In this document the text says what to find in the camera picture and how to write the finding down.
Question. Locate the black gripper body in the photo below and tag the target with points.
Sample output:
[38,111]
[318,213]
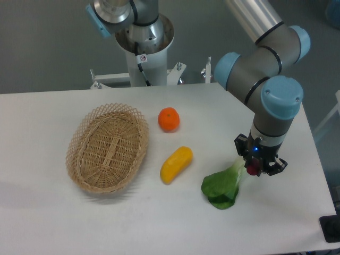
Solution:
[259,151]

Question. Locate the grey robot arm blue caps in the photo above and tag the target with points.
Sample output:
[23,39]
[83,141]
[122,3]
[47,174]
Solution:
[255,80]

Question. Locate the green bok choy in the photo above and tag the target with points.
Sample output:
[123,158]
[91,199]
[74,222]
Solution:
[221,188]

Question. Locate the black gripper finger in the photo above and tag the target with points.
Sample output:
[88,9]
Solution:
[241,142]
[276,167]

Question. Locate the orange tangerine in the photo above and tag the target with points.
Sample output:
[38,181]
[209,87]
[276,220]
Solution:
[168,119]

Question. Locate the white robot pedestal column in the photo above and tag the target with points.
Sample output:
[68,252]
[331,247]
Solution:
[145,49]

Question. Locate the yellow mango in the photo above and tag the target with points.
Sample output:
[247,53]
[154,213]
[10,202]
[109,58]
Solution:
[177,162]

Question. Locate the woven wicker basket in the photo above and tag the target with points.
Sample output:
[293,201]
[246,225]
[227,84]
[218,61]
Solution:
[107,149]

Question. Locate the white frame at right edge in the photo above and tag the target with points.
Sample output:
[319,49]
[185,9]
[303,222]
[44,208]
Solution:
[328,122]

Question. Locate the white metal base frame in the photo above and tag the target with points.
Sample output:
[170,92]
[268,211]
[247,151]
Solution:
[143,72]

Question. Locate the red sweet potato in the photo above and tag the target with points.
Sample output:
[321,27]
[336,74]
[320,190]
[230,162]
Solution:
[253,167]

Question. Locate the black device at table edge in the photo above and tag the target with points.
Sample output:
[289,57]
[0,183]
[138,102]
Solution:
[330,228]

